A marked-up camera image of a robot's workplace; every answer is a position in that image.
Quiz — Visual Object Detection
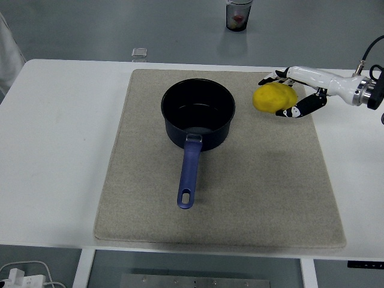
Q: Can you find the yellow potato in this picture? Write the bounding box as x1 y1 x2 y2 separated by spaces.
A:
252 83 298 114

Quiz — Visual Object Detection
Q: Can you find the white table leg frame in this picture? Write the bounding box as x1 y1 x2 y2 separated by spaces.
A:
72 248 318 288

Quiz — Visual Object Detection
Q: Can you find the white power strip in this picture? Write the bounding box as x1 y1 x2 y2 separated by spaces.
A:
0 268 46 288

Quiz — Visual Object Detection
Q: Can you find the black table control panel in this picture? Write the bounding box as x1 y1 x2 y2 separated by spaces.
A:
347 261 384 269

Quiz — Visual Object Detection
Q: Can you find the beige table mat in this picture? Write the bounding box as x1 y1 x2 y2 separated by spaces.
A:
94 68 347 249

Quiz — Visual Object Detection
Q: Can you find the blue pot with handle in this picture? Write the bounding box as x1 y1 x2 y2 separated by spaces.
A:
161 78 237 210

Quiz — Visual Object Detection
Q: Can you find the grey metal plate with screws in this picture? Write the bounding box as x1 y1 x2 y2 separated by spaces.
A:
120 273 272 288

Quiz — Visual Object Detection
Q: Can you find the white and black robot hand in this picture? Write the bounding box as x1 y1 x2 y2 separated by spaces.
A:
259 65 371 119

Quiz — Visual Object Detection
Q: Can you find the white power cable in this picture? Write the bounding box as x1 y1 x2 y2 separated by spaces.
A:
0 260 65 288

